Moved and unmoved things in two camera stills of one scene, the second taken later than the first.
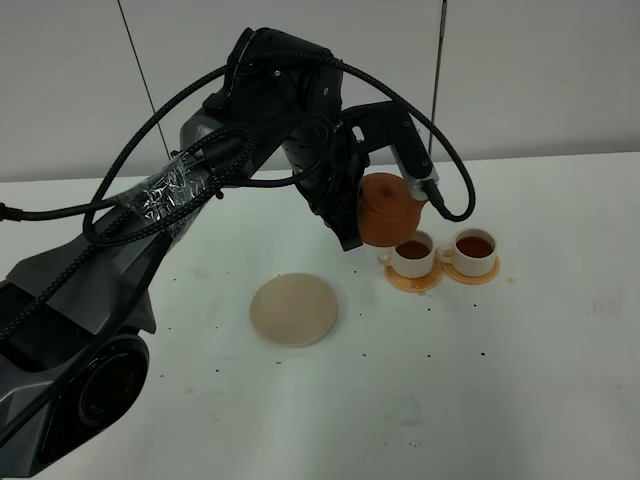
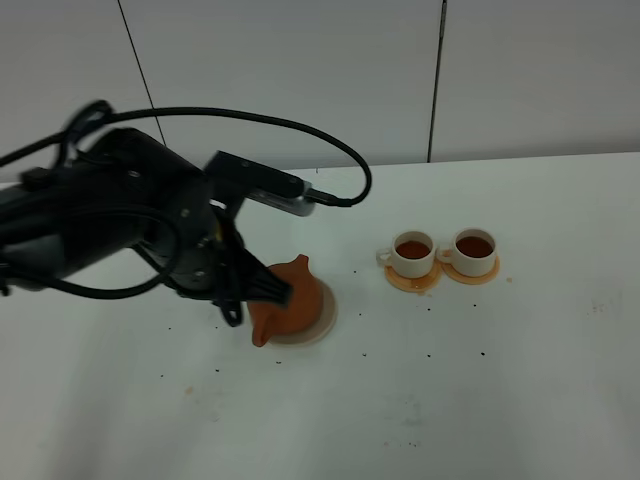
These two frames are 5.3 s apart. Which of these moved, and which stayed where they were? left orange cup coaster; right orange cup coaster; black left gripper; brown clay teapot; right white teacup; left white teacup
Moved: brown clay teapot; black left gripper
Stayed: left white teacup; right white teacup; left orange cup coaster; right orange cup coaster
